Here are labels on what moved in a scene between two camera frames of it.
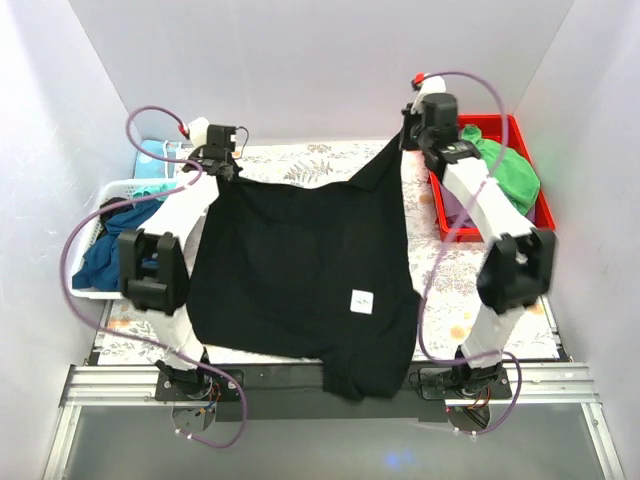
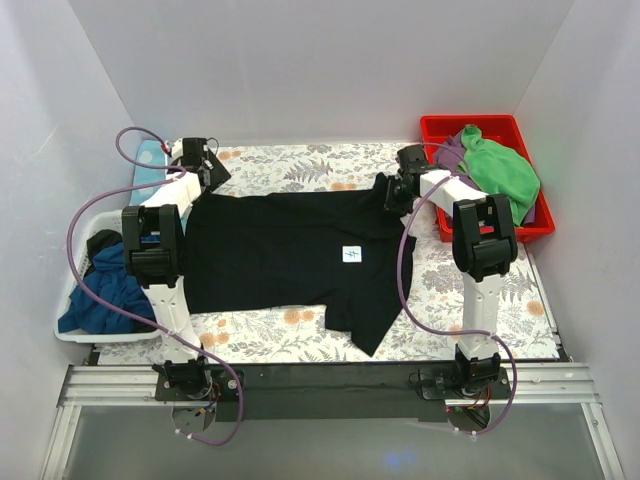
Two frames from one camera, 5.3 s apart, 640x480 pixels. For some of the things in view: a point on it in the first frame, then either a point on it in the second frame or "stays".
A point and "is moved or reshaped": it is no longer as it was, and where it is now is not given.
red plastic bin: (501, 125) stays
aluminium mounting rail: (532, 385) stays
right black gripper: (409, 130) → (395, 192)
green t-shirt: (516, 179) stays
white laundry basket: (109, 190) → (80, 234)
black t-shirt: (317, 272) is moved or reshaped
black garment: (107, 216) → (98, 241)
